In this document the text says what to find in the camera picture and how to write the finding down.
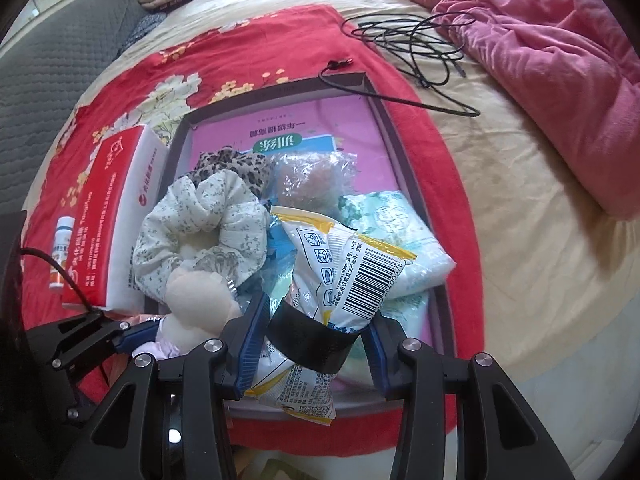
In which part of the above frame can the red floral blanket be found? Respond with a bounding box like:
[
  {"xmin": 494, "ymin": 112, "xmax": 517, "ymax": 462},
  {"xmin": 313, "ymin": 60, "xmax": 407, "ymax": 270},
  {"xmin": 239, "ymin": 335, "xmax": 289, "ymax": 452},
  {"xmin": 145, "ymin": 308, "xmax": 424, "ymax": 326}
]
[{"xmin": 22, "ymin": 4, "xmax": 485, "ymax": 457}]

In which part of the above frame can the pink crumpled duvet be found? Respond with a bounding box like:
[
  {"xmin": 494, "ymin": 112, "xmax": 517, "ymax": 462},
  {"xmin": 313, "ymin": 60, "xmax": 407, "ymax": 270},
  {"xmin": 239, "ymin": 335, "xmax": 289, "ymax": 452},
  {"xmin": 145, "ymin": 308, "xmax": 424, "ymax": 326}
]
[{"xmin": 411, "ymin": 0, "xmax": 639, "ymax": 220}]

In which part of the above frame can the black tangled cable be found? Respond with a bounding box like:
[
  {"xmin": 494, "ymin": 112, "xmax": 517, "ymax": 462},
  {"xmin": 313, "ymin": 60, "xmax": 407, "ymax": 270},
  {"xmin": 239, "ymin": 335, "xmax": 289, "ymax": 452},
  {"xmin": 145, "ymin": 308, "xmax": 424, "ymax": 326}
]
[{"xmin": 318, "ymin": 12, "xmax": 482, "ymax": 118}]

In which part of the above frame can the white orange vitamin bottle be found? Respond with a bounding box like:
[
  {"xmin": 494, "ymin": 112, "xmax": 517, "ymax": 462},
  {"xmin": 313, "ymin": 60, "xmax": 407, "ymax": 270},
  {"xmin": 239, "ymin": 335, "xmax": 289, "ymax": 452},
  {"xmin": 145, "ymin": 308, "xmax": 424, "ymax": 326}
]
[{"xmin": 49, "ymin": 216, "xmax": 75, "ymax": 292}]

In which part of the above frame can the grey quilted headboard cushion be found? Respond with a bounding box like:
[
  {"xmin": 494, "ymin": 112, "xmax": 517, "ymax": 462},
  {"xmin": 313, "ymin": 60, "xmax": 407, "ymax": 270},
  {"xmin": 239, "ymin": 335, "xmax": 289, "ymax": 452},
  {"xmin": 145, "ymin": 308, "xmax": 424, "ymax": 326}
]
[{"xmin": 1, "ymin": 0, "xmax": 148, "ymax": 214}]

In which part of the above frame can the grey tray with pink book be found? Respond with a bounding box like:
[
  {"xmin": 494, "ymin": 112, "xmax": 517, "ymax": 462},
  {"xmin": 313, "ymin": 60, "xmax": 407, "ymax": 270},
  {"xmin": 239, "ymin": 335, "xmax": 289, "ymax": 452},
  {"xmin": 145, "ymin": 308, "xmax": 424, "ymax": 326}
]
[{"xmin": 144, "ymin": 71, "xmax": 458, "ymax": 421}]

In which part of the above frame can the red white tissue box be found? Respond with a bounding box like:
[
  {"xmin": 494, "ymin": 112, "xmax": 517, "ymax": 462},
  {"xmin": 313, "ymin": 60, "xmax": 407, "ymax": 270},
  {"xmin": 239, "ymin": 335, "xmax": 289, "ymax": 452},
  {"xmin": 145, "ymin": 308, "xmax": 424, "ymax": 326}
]
[{"xmin": 65, "ymin": 125, "xmax": 168, "ymax": 315}]

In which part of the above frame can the yellow white snack packet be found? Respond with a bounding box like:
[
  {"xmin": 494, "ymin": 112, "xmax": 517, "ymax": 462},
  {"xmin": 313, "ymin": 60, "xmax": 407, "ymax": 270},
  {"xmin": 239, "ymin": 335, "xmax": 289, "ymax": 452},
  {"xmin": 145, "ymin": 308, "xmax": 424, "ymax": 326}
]
[{"xmin": 247, "ymin": 206, "xmax": 416, "ymax": 426}]

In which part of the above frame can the white floral scrunchie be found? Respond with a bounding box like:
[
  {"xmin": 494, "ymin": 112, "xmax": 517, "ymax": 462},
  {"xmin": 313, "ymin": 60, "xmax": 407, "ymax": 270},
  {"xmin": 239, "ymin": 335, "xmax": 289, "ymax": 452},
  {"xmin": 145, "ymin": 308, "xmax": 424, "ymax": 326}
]
[{"xmin": 132, "ymin": 169, "xmax": 270, "ymax": 302}]

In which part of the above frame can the plush bear pink skirt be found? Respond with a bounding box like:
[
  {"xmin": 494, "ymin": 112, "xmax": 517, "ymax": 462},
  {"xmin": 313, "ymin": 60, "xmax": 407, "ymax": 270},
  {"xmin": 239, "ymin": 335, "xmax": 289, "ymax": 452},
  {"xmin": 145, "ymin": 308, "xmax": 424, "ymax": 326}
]
[{"xmin": 137, "ymin": 266, "xmax": 242, "ymax": 361}]

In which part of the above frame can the cream bed sheet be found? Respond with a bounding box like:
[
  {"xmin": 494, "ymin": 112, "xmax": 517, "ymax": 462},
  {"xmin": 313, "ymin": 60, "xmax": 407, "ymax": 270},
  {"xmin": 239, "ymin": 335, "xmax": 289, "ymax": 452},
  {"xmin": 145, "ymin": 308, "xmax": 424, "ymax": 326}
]
[{"xmin": 23, "ymin": 0, "xmax": 639, "ymax": 390}]

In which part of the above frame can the peach sponge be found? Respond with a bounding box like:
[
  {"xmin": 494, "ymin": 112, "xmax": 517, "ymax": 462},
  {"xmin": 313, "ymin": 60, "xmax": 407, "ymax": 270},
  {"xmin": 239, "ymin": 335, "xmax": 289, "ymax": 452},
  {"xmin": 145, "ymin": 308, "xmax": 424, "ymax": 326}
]
[{"xmin": 266, "ymin": 151, "xmax": 359, "ymax": 217}]

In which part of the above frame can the green white tissue pack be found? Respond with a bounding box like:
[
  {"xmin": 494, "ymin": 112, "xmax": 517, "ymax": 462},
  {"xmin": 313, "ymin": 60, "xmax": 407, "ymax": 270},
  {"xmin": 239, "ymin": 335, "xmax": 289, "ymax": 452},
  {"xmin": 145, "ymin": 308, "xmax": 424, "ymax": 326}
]
[{"xmin": 338, "ymin": 191, "xmax": 456, "ymax": 299}]

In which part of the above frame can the dark blue patterned cloth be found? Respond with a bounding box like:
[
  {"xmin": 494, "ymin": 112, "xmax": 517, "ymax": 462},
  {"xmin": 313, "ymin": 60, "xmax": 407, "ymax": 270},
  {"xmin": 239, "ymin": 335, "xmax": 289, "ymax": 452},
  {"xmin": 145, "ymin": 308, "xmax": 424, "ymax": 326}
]
[{"xmin": 118, "ymin": 12, "xmax": 167, "ymax": 55}]

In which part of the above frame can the leopard print scrunchie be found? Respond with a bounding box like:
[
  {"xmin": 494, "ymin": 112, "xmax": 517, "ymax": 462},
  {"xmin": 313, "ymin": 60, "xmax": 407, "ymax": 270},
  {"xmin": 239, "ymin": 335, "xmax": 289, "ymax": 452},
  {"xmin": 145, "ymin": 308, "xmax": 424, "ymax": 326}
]
[{"xmin": 188, "ymin": 146, "xmax": 271, "ymax": 200}]

